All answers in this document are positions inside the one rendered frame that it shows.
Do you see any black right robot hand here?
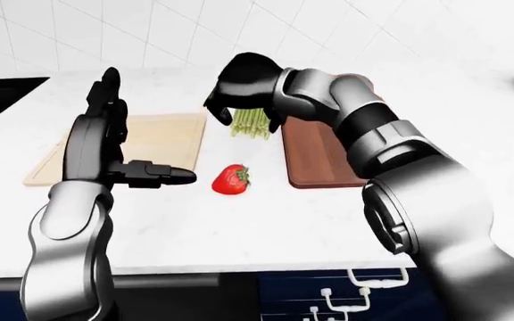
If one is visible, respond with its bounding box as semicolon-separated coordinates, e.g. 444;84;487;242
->
202;52;286;135

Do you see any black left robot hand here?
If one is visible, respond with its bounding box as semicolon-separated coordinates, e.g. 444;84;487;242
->
62;66;198;189

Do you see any green asparagus bundle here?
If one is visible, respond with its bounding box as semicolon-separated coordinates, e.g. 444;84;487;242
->
229;107;272;142

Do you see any light wooden cutting board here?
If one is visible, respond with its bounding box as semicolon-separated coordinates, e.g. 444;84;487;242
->
22;112;208;187

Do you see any red strawberry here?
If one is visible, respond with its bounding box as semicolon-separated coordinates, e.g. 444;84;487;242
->
211;163;253;195

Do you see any dark brown cutting board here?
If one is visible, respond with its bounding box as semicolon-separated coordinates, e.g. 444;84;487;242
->
279;115;370;190

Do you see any navy blue cabinet front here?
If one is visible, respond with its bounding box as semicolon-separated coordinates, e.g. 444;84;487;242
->
255;266;439;321

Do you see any white cabinet handle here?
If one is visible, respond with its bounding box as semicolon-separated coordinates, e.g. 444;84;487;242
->
319;287;371;311
346;267;410;289
308;305;345;321

